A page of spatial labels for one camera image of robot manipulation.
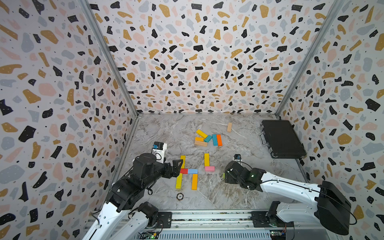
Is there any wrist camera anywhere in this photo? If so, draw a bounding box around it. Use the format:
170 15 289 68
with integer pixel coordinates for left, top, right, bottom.
234 154 242 163
151 142 168 164

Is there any black briefcase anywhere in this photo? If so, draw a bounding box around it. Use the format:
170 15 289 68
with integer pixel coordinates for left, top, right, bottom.
259 120 307 159

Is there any tan block upper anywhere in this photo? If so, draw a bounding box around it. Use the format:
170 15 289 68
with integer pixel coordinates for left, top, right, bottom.
227 123 232 133

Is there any aluminium front rail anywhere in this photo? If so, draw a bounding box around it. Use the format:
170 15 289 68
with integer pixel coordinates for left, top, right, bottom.
86 209 338 232

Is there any lime yellow block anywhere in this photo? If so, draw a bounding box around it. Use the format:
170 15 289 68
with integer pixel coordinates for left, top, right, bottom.
175 174 183 189

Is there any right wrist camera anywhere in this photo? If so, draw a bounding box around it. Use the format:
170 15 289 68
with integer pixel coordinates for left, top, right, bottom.
234 154 242 163

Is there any pink block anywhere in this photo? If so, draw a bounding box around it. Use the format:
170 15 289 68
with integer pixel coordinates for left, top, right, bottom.
205 166 215 172

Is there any teal block upright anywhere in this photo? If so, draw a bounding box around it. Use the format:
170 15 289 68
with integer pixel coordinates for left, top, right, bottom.
213 135 218 146

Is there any circuit board with leds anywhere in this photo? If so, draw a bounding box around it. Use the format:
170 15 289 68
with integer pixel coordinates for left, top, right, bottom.
139 232 160 240

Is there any light blue block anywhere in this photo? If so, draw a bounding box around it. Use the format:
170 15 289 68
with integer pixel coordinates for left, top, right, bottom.
188 169 198 174

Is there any teal block tilted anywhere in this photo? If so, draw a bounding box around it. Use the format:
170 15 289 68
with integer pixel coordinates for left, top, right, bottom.
204 135 213 143

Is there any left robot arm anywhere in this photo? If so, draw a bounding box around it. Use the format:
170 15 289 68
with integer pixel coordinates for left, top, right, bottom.
84 153 184 240

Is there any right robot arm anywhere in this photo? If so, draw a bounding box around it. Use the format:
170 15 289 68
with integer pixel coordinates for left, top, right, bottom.
225 161 354 236

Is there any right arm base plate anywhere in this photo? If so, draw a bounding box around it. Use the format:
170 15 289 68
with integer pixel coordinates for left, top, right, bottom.
251 211 294 228

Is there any orange block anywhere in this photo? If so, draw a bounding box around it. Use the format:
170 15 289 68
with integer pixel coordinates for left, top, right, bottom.
216 135 223 147

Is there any tan wooden block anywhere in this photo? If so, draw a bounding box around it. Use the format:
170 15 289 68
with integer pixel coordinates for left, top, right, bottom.
195 141 208 147

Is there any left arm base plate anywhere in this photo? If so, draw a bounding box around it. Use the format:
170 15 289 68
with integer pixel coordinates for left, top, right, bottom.
148 212 173 230

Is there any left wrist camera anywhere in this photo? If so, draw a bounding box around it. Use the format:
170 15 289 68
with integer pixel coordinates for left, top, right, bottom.
151 142 168 164

